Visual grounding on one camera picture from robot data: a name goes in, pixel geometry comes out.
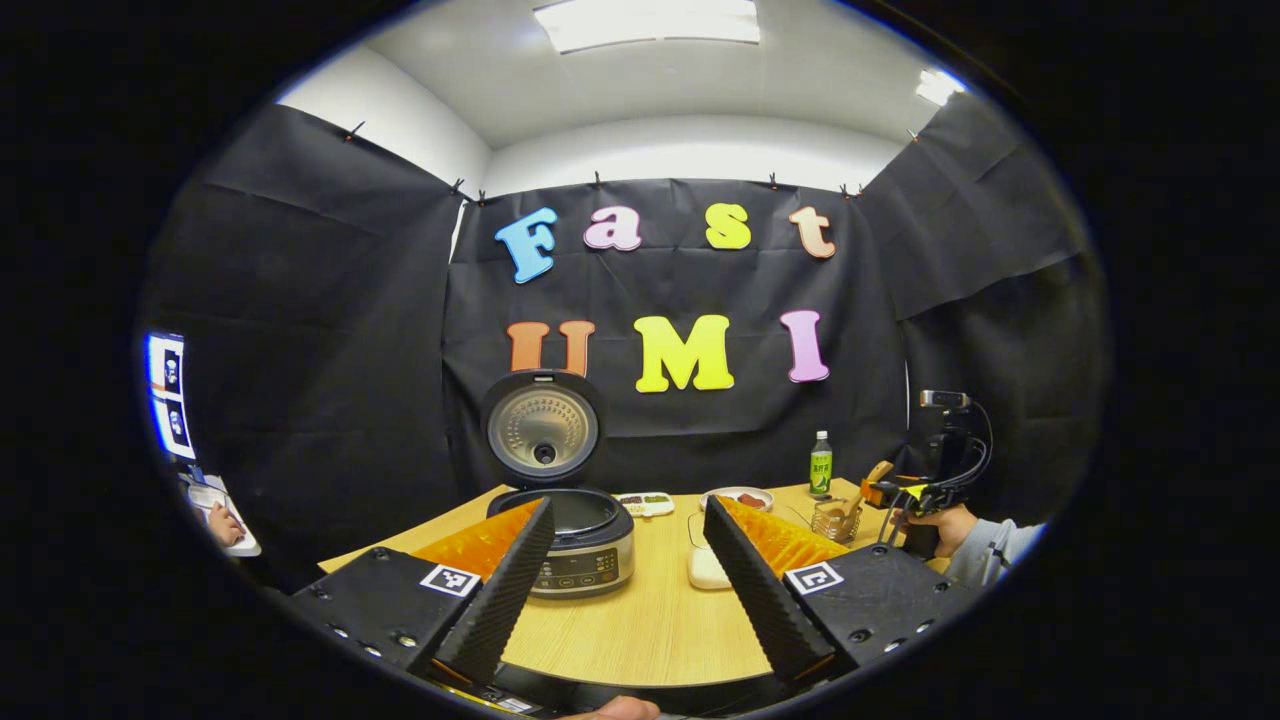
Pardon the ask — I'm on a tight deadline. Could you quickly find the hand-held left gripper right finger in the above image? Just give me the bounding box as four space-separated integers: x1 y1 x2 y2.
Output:
703 494 976 684

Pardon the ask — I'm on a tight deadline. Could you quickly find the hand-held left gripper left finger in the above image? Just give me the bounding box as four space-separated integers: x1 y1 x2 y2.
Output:
290 497 556 689

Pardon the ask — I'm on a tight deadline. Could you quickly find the wooden spoon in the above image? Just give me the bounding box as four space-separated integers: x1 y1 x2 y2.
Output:
840 459 896 526

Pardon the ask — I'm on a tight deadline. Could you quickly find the clear box of white rice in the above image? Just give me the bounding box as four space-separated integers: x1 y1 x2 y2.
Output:
687 512 736 591

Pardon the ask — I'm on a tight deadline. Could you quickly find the metal wire chopstick holder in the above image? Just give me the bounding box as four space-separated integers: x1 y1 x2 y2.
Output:
811 497 863 544

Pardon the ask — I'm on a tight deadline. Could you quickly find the black silver rice cooker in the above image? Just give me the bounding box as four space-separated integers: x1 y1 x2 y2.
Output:
481 369 636 599

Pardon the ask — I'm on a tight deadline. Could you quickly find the white round plate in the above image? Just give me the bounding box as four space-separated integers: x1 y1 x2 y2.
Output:
699 486 774 513

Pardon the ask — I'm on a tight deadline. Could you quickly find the black backdrop cloth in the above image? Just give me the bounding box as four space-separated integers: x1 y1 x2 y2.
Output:
140 95 1111 591

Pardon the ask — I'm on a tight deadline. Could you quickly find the computer monitor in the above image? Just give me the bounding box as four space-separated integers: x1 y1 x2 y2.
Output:
147 332 198 461

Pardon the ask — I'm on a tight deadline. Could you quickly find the large ceiling light panel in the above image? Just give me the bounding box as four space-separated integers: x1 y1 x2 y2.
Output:
532 0 761 55

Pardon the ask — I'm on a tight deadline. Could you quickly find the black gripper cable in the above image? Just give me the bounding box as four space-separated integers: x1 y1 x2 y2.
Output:
878 400 994 546

